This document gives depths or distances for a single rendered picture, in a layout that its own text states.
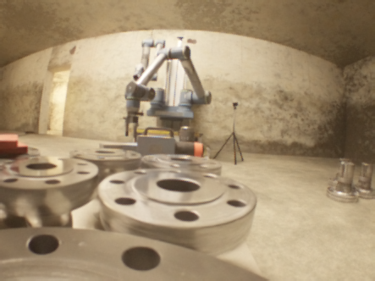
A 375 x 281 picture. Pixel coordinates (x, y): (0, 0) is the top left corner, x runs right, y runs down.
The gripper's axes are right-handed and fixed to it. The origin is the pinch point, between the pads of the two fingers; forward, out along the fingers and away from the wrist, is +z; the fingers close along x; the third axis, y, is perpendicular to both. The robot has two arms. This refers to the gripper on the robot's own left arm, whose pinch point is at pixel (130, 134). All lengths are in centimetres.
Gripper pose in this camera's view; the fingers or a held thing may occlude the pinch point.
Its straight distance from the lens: 126.5
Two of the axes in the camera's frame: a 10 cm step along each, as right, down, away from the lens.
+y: -6.9, -0.2, -7.2
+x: 7.1, 0.9, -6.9
